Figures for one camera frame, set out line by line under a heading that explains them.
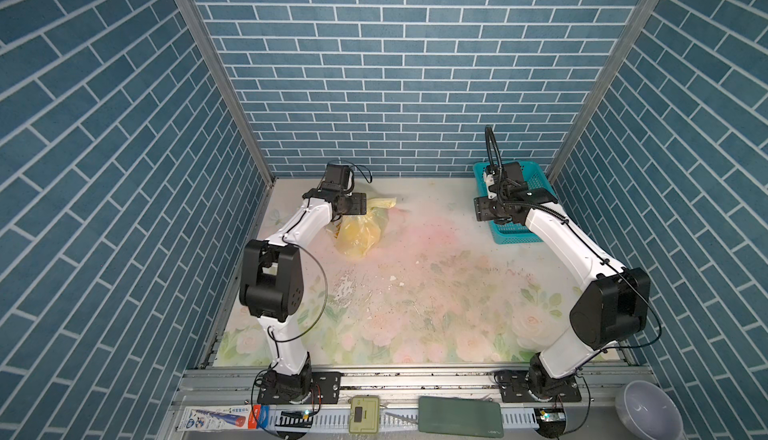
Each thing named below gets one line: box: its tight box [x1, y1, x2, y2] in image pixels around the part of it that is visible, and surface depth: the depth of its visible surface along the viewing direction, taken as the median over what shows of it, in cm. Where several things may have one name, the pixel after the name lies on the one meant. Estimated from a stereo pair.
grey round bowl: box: [615, 380, 685, 440], surface depth 69 cm
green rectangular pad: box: [418, 396, 504, 439], surface depth 72 cm
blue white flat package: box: [177, 404, 253, 432], surface depth 70 cm
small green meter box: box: [349, 395, 380, 434], surface depth 70 cm
